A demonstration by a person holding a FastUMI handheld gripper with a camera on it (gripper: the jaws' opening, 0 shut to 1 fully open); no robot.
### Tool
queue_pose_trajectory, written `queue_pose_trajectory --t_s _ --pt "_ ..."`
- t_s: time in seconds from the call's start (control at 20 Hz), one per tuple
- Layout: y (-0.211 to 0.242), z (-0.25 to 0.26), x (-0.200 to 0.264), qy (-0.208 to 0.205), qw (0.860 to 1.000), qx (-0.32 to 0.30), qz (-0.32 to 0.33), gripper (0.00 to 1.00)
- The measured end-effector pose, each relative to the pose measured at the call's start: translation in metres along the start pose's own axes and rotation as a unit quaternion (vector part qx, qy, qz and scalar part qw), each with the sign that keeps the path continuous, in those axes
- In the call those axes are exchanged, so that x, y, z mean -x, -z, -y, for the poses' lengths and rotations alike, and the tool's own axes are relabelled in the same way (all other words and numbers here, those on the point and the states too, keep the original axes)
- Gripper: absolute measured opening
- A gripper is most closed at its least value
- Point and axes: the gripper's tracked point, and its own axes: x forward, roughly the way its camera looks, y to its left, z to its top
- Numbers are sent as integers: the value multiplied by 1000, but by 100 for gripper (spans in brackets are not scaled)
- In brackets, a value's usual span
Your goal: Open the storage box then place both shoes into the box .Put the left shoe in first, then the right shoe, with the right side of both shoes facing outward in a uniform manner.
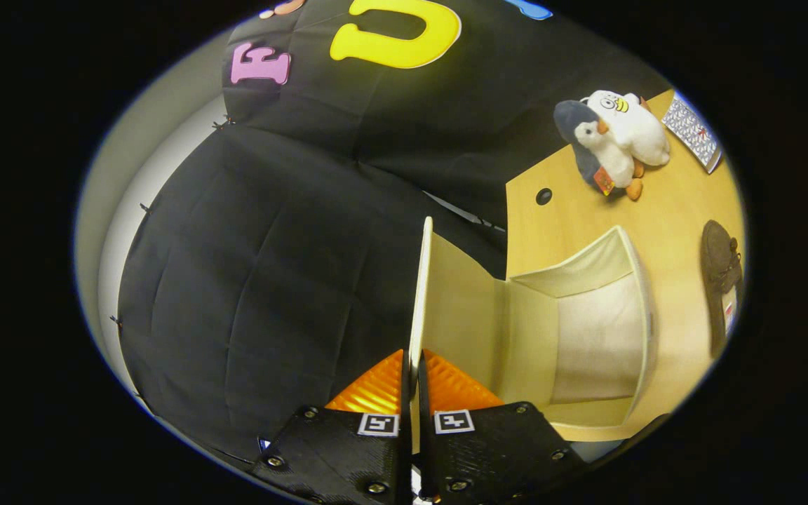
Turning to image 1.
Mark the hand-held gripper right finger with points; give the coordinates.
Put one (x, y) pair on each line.
(423, 456)

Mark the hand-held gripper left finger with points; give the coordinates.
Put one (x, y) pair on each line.
(405, 456)

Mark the beige fabric storage box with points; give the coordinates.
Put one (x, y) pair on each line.
(586, 337)

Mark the brown fuzzy shoe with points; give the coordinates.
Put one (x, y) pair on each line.
(716, 259)

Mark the grey penguin plush toy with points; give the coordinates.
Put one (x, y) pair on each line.
(611, 165)

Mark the white duck plush toy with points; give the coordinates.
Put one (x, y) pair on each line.
(639, 130)

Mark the grey patterned book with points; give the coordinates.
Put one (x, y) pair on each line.
(691, 130)

